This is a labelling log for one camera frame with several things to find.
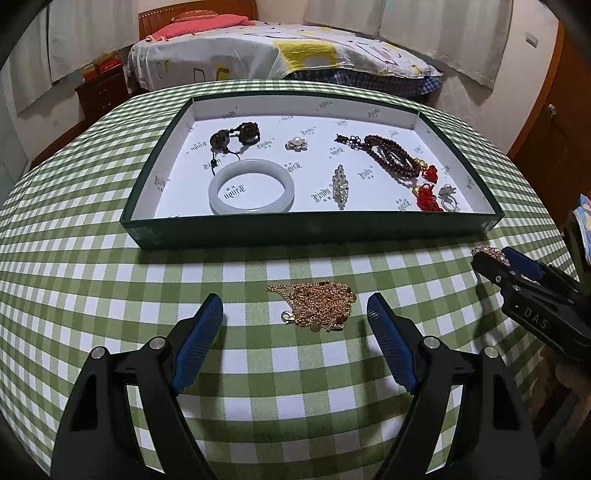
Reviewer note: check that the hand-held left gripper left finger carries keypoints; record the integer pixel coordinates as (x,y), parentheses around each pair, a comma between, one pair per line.
(198,344)

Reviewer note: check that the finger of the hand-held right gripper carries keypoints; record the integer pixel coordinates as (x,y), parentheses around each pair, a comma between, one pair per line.
(521,265)
(491,270)

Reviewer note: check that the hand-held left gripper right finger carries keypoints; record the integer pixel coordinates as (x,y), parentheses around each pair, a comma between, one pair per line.
(392,344)

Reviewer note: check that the rose gold brooch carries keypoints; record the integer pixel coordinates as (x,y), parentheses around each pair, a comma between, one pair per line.
(491,254)

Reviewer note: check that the green jewelry box tray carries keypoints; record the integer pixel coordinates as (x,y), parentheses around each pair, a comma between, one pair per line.
(277,226)

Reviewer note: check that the rhinestone silver brooch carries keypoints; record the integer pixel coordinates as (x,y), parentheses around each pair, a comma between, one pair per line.
(341,184)

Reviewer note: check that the pearl brooch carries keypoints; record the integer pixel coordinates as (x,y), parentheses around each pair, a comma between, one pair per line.
(296,143)

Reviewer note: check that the dark chair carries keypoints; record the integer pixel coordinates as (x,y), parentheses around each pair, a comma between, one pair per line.
(572,244)

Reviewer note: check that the printed light blue cloth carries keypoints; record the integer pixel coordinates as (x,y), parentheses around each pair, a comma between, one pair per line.
(584,226)

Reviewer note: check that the red tassel charm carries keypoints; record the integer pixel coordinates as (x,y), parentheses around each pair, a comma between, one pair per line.
(427,201)

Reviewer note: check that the wooden door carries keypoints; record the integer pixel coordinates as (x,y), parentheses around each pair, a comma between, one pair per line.
(554,147)

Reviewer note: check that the green checked tablecloth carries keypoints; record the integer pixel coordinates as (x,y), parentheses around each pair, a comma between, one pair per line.
(92,277)

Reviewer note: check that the white jade bangle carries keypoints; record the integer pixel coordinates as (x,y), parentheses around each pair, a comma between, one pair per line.
(219,194)

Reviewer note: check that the metal door knob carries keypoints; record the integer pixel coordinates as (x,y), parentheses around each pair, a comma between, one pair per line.
(550,110)

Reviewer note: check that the blue plaid bed sheet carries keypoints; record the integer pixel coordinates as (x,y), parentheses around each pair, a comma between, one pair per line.
(369,83)

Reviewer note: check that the white curtain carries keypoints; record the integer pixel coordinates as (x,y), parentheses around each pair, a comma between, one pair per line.
(452,37)
(69,46)
(341,16)

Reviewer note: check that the dark wooden nightstand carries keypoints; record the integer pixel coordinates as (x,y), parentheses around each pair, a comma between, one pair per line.
(101,97)

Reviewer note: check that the red box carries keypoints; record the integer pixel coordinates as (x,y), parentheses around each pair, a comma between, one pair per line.
(106,64)

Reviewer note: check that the bed with patterned quilt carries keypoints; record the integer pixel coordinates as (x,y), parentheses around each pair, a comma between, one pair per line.
(277,50)

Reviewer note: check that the pink pillow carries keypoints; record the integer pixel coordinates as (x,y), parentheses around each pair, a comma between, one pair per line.
(198,26)

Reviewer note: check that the orange cushion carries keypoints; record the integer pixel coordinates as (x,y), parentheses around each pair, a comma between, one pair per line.
(191,17)

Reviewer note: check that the wooden headboard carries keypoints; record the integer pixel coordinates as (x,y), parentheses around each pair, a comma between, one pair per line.
(152,11)

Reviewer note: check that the wall light switch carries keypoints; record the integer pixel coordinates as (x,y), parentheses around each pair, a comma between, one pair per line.
(532,39)

